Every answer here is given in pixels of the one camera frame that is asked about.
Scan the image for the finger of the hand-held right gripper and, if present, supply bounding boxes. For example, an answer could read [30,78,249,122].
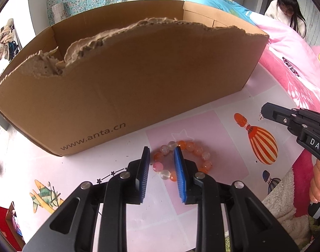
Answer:
[291,108,320,131]
[261,103,305,136]

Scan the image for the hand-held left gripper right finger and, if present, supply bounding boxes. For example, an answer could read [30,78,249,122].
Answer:
[174,147,299,252]

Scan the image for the red box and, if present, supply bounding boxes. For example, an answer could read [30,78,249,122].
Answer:
[0,202,24,251]

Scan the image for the pink floral quilt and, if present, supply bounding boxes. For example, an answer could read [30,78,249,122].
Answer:
[244,10,320,217]

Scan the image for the blue patterned quilt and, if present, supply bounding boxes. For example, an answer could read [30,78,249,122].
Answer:
[184,0,257,27]

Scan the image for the white paper roll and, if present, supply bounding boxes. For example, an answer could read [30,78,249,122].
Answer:
[52,2,65,19]

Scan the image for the brown cardboard box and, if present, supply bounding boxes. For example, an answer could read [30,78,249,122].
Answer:
[0,0,270,157]

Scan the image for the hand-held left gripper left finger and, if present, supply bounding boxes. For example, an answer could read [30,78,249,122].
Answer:
[22,146,151,252]

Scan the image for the orange pink bead bracelet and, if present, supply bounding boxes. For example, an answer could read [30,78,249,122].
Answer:
[153,140,213,183]

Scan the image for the pile of clothes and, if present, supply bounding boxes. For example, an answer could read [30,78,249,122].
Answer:
[0,18,21,66]

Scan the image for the person's right hand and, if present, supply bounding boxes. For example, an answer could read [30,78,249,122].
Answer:
[309,160,320,205]

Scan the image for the white fleece blanket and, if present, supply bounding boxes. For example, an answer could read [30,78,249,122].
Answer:
[261,171,311,244]

